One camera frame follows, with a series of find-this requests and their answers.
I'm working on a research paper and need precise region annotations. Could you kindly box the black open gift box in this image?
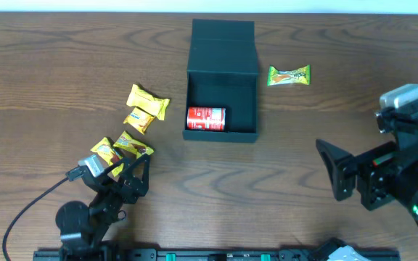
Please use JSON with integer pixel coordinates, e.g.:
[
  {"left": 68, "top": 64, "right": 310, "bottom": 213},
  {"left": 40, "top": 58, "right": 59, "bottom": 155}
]
[{"left": 182, "top": 19, "right": 259, "bottom": 143}]

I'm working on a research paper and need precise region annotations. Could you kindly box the yellow chocolate cake packet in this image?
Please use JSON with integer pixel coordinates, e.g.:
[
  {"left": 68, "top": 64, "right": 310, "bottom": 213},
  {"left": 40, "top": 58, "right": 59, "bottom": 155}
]
[
  {"left": 113, "top": 130, "right": 154, "bottom": 158},
  {"left": 90, "top": 137, "right": 123, "bottom": 166}
]

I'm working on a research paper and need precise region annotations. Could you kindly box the yellow almond biscuit packet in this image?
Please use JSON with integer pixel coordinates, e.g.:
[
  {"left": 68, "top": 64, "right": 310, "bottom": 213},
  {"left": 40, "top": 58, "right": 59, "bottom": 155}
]
[{"left": 123, "top": 107, "right": 155, "bottom": 134}]

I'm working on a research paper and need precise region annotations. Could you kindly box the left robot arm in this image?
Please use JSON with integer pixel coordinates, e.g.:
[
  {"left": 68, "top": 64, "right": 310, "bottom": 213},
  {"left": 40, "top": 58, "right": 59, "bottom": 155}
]
[{"left": 55, "top": 154, "right": 150, "bottom": 260}]

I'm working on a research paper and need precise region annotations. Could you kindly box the red soda can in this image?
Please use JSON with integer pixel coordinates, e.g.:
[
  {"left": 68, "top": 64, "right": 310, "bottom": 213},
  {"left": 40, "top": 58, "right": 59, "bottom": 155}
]
[{"left": 187, "top": 107, "right": 226, "bottom": 131}]

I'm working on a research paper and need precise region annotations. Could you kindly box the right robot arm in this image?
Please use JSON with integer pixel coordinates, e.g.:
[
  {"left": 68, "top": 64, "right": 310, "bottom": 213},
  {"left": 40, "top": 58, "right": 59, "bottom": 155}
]
[{"left": 316, "top": 139, "right": 418, "bottom": 227}]

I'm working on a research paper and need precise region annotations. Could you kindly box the green yellow snack packet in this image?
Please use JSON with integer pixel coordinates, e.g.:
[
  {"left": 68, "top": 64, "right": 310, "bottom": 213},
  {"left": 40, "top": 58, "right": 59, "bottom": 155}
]
[{"left": 267, "top": 65, "right": 311, "bottom": 86}]

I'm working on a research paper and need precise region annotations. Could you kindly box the plain yellow snack packet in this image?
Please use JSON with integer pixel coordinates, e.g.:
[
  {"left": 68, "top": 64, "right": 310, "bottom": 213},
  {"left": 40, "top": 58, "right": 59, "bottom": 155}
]
[{"left": 126, "top": 83, "right": 171, "bottom": 121}]

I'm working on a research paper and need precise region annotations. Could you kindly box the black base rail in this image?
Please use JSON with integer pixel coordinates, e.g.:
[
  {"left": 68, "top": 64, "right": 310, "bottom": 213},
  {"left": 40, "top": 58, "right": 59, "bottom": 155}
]
[{"left": 32, "top": 249, "right": 401, "bottom": 261}]

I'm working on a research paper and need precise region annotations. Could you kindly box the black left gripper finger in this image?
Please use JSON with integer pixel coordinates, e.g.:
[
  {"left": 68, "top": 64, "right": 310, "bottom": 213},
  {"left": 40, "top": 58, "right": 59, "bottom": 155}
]
[
  {"left": 120, "top": 154, "right": 150, "bottom": 189},
  {"left": 103, "top": 157, "right": 129, "bottom": 177}
]

